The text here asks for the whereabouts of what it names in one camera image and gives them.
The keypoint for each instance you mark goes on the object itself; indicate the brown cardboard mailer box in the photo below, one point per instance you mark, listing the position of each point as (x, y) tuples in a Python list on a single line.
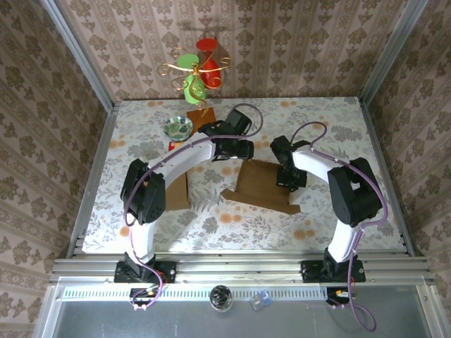
[(257, 179), (178, 197)]

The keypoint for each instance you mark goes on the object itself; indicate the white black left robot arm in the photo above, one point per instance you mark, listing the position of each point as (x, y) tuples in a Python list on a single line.
[(190, 156)]

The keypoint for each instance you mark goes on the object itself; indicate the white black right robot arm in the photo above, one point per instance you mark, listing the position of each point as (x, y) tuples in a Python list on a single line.
[(310, 162)]

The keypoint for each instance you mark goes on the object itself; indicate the small clear blue box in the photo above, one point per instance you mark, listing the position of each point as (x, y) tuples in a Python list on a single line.
[(260, 301)]

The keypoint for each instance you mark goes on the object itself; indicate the leaf pattern bowl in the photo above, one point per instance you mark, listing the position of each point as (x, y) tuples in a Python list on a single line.
[(178, 127)]

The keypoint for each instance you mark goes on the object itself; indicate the red yellow small container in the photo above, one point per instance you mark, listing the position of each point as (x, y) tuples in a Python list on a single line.
[(173, 146)]

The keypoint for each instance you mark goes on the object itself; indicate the floral tablecloth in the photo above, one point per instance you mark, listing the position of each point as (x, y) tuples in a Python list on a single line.
[(246, 232)]

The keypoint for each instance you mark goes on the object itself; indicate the red plastic wine glass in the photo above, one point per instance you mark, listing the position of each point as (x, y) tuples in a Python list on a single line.
[(211, 70)]

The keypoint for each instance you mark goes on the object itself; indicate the green plastic wine glass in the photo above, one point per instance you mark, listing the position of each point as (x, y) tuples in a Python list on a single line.
[(186, 61)]

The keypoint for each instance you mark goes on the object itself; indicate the black power connector block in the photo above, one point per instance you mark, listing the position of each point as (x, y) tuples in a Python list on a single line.
[(146, 295), (340, 295)]

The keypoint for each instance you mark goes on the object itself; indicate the round glass jar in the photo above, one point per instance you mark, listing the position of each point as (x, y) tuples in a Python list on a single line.
[(221, 298)]

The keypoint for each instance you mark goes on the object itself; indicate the grey metal shelf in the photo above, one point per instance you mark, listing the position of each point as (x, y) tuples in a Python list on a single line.
[(176, 320)]

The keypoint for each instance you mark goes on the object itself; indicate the aluminium table side rail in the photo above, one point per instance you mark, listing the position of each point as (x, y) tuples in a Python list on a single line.
[(104, 141), (387, 165)]

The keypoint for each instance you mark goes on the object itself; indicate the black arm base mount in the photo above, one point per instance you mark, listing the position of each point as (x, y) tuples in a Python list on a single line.
[(308, 274), (165, 271)]

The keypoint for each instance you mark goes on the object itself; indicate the aluminium mounting rail beam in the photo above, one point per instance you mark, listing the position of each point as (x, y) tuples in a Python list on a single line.
[(239, 267)]

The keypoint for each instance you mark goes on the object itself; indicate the aluminium frame post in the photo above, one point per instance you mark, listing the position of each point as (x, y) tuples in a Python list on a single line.
[(81, 53), (392, 53)]

